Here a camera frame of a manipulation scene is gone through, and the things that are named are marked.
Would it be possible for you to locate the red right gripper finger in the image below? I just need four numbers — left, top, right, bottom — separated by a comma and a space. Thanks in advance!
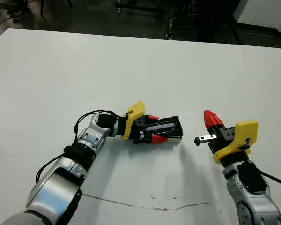
203, 109, 217, 136
213, 113, 235, 141

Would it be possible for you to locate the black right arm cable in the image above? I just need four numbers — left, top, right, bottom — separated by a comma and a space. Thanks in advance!
259, 170, 281, 191

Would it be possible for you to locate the black office chair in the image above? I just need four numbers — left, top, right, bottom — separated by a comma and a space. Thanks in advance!
38, 0, 73, 17

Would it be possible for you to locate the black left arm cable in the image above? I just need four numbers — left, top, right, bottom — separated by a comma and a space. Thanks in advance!
35, 109, 123, 184

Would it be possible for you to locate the glossy black box lid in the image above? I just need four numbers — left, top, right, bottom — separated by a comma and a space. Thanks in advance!
142, 115, 185, 141

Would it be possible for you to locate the seated person in black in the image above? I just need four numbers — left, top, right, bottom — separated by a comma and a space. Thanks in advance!
4, 0, 35, 22

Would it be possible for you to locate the slotted metal post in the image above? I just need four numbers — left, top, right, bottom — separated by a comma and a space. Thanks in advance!
165, 17, 177, 40

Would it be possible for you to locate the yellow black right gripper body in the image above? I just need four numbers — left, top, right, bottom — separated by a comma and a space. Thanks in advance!
194, 120, 259, 164

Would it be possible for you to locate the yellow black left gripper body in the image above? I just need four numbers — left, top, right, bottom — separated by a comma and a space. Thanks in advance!
118, 101, 153, 145

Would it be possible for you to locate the black metal cart frame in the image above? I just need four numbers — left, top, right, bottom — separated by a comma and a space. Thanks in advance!
114, 0, 240, 45

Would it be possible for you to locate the white cabinet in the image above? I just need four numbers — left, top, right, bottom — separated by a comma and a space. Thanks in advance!
231, 0, 281, 39

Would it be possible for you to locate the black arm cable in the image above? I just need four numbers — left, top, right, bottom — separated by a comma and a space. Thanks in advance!
35, 109, 123, 184
259, 170, 281, 191

